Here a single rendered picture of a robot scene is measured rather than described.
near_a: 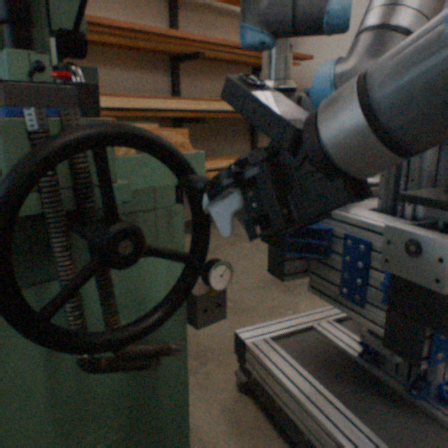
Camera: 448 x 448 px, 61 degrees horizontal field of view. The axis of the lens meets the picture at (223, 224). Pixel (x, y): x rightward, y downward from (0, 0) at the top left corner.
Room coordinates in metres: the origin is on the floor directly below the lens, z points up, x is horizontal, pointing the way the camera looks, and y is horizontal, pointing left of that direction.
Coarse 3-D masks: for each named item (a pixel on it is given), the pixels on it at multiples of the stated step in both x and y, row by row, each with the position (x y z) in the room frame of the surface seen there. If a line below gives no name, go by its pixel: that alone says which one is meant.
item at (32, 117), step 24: (72, 120) 0.49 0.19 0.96; (72, 168) 0.49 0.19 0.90; (48, 192) 0.47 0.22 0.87; (48, 216) 0.46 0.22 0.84; (96, 216) 0.50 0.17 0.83; (72, 264) 0.47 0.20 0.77; (72, 312) 0.46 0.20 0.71; (96, 360) 0.48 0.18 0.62; (120, 360) 0.51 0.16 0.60; (144, 360) 0.55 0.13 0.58
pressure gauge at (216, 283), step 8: (208, 264) 0.71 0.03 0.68; (216, 264) 0.70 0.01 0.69; (224, 264) 0.71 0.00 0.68; (208, 272) 0.69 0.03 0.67; (216, 272) 0.70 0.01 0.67; (232, 272) 0.72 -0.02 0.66; (208, 280) 0.69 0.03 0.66; (216, 280) 0.70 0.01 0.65; (224, 280) 0.71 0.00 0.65; (216, 288) 0.70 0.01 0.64; (224, 288) 0.71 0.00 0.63
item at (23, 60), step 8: (0, 56) 0.68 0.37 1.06; (8, 56) 0.66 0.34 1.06; (16, 56) 0.66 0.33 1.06; (24, 56) 0.67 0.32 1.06; (32, 56) 0.68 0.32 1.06; (40, 56) 0.69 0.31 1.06; (48, 56) 0.70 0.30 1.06; (0, 64) 0.69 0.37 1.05; (8, 64) 0.66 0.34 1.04; (16, 64) 0.66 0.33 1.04; (24, 64) 0.67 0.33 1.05; (32, 64) 0.68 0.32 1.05; (48, 64) 0.69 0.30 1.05; (0, 72) 0.69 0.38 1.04; (8, 72) 0.66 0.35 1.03; (16, 72) 0.66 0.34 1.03; (24, 72) 0.67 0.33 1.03; (48, 72) 0.69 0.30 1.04; (32, 80) 0.68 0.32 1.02; (40, 80) 0.68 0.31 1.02; (48, 80) 0.69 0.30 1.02
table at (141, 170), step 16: (128, 160) 0.66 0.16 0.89; (144, 160) 0.68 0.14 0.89; (192, 160) 0.74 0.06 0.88; (128, 176) 0.66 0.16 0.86; (144, 176) 0.67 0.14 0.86; (160, 176) 0.70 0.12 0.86; (32, 192) 0.47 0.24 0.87; (64, 192) 0.49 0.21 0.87; (96, 192) 0.52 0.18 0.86; (128, 192) 0.55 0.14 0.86; (32, 208) 0.47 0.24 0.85; (80, 208) 0.51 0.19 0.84
